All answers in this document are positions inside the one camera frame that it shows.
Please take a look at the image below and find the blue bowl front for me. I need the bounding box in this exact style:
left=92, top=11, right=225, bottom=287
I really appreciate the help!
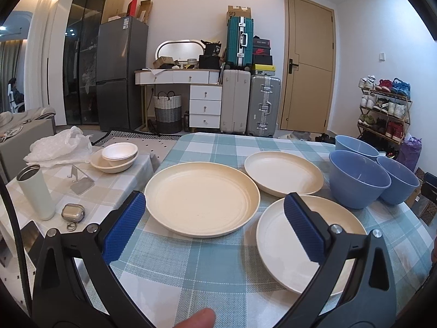
left=329, top=150, right=392, bottom=210

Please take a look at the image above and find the blue bowl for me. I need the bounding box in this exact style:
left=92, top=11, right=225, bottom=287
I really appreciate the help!
left=335, top=135, right=379, bottom=161
left=376, top=156, right=420, bottom=206
left=329, top=150, right=392, bottom=210

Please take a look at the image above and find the blue bowl back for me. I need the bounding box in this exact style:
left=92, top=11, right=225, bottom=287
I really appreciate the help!
left=335, top=135, right=379, bottom=161

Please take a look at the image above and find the large cream plate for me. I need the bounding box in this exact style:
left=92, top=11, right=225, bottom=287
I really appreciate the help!
left=144, top=162, right=261, bottom=238

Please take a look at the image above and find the person's left hand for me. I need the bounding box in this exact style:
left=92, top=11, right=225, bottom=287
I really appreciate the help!
left=174, top=308, right=215, bottom=328

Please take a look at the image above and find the teal checked tablecloth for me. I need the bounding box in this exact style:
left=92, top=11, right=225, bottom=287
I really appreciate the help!
left=110, top=133, right=436, bottom=327

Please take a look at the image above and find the metal phone stand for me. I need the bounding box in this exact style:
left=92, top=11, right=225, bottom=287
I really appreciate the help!
left=68, top=164, right=95, bottom=195

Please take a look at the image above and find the white thermos bottle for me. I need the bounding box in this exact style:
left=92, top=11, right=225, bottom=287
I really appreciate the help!
left=16, top=164, right=55, bottom=221

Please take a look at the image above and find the purple bag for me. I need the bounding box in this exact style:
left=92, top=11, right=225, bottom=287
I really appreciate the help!
left=396, top=136, right=422, bottom=172

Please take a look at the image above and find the white plastic bag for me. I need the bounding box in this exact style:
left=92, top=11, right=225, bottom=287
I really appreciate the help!
left=24, top=126, right=93, bottom=168

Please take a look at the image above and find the small white bowl upper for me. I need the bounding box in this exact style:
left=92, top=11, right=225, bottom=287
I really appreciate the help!
left=102, top=142, right=138, bottom=162

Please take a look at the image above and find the shoe rack with shoes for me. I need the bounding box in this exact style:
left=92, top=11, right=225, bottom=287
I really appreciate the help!
left=357, top=75, right=413, bottom=145

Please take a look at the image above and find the silver suitcase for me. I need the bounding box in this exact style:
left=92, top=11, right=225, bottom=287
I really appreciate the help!
left=246, top=75, right=281, bottom=137

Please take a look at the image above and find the woven laundry basket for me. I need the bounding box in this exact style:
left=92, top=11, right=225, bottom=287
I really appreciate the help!
left=153, top=90, right=182, bottom=134

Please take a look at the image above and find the tan wooden door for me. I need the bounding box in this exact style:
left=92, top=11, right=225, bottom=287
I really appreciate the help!
left=279, top=0, right=336, bottom=133

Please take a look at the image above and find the beige suitcase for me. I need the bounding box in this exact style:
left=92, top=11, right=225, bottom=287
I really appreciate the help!
left=220, top=70, right=250, bottom=134

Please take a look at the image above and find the white dressing table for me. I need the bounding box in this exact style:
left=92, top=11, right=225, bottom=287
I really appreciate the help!
left=135, top=69, right=222, bottom=130

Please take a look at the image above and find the stack of shoe boxes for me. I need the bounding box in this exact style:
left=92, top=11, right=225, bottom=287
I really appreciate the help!
left=252, top=36, right=276, bottom=76

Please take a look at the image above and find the dark grey refrigerator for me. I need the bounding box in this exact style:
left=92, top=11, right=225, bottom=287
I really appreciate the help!
left=96, top=16, right=148, bottom=131

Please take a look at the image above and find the oval mirror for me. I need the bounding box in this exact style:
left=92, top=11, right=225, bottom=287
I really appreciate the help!
left=155, top=39, right=206, bottom=65

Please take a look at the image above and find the teal suitcase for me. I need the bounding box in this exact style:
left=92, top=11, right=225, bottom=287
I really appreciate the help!
left=225, top=16, right=253, bottom=71

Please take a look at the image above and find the black glass cabinet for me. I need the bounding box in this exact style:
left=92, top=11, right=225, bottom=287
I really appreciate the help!
left=63, top=0, right=125, bottom=125

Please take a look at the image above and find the earbuds case with ring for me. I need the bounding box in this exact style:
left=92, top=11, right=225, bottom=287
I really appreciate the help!
left=61, top=204, right=85, bottom=232

